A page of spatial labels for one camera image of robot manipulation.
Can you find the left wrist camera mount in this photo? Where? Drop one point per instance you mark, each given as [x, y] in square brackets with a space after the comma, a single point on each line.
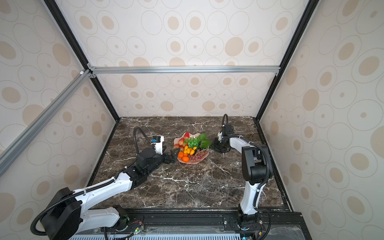
[157, 144]

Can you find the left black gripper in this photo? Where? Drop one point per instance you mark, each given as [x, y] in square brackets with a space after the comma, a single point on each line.
[173, 158]

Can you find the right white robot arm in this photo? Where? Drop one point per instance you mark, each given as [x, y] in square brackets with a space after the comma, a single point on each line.
[256, 164]

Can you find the fake orange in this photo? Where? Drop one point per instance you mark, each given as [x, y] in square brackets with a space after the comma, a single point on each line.
[180, 155]
[185, 159]

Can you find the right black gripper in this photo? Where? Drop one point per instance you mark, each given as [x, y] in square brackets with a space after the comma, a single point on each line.
[215, 146]

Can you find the horizontal aluminium frame bar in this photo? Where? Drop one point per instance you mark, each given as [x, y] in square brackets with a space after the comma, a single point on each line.
[185, 70]

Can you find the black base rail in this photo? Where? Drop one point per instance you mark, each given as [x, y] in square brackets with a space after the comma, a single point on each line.
[229, 219]

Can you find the pink scalloped fruit bowl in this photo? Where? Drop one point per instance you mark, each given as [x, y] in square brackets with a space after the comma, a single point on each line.
[182, 148]

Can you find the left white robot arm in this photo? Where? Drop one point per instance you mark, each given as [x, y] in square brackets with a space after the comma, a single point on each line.
[99, 192]

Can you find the black fake grape bunch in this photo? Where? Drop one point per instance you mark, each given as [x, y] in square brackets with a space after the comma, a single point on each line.
[199, 149]

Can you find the slanted aluminium frame bar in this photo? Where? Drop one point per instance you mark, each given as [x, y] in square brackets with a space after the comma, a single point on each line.
[25, 138]

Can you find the green fake grape bunch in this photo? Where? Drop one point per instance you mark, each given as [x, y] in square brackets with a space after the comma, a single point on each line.
[199, 142]

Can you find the red fake grape bunch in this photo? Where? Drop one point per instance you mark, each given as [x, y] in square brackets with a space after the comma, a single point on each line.
[199, 156]

